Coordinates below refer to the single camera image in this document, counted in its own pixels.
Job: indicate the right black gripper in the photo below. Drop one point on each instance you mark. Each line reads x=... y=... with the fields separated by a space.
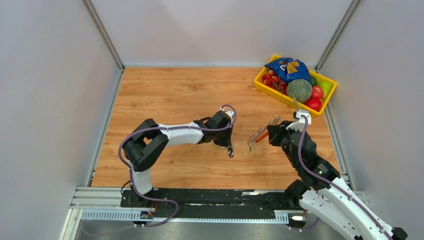
x=275 y=131

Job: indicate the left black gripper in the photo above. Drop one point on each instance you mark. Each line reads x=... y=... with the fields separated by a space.
x=226 y=142

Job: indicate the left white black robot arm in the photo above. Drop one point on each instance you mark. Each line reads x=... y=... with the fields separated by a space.
x=140 y=150

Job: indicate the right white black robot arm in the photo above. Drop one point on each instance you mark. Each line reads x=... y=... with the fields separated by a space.
x=322 y=191

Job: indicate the yellow plastic bin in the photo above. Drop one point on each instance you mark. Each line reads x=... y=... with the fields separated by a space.
x=284 y=98

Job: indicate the red apple lower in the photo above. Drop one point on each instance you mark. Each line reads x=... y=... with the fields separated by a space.
x=314 y=104

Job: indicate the red apple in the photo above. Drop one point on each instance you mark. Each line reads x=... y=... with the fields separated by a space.
x=317 y=93
x=314 y=104

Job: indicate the green round melon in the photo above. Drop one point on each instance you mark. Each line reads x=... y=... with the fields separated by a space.
x=299 y=89

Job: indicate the red apple upper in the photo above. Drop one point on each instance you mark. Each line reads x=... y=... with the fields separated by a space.
x=317 y=93

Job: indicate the dark green fruit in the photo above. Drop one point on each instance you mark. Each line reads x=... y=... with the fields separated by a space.
x=313 y=80

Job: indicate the red cherry tomatoes bunch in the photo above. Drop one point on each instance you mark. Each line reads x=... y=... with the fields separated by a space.
x=272 y=80

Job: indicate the light green apple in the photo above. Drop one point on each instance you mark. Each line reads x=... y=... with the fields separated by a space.
x=326 y=87

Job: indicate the blue chips bag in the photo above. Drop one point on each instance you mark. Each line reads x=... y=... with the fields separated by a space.
x=288 y=69

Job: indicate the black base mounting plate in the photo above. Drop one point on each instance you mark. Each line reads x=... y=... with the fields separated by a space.
x=212 y=203

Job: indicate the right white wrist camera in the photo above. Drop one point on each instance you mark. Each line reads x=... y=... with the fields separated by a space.
x=302 y=120

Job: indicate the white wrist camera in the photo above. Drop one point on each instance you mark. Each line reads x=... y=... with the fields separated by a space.
x=230 y=113
x=302 y=120

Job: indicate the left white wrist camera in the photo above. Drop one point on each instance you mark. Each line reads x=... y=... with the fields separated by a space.
x=230 y=113

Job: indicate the aluminium frame rail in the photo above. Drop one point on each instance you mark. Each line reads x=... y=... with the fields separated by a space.
x=302 y=225

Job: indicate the white slotted cable duct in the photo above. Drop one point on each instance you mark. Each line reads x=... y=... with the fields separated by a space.
x=140 y=216

